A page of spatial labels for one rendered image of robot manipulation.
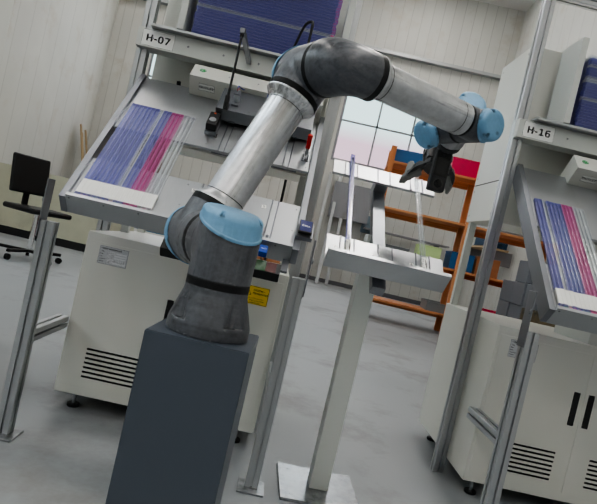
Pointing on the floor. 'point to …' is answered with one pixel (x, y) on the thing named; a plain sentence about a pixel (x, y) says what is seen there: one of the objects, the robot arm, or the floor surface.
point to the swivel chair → (37, 171)
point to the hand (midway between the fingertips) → (422, 190)
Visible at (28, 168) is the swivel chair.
